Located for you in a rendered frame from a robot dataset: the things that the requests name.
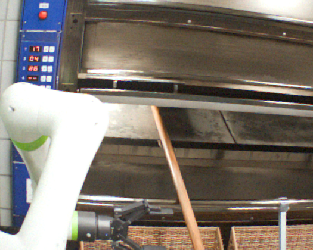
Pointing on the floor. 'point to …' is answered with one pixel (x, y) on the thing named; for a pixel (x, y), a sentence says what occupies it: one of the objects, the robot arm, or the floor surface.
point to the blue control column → (30, 9)
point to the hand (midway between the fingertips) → (165, 231)
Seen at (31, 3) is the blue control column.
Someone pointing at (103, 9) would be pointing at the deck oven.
